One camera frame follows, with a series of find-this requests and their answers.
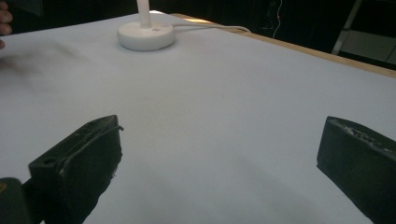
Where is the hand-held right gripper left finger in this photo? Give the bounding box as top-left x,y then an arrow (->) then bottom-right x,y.
28,114 -> 124,224

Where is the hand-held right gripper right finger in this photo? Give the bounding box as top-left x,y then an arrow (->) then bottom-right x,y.
316,116 -> 396,224

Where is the metal stand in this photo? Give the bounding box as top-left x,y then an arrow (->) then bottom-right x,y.
331,0 -> 396,66

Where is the white lamp base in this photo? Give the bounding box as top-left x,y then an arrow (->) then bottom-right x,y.
117,0 -> 176,52

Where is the thin white hanging cable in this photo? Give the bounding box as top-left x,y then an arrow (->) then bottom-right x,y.
272,0 -> 284,39

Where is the white lamp cable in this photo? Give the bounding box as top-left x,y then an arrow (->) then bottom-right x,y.
172,21 -> 252,34

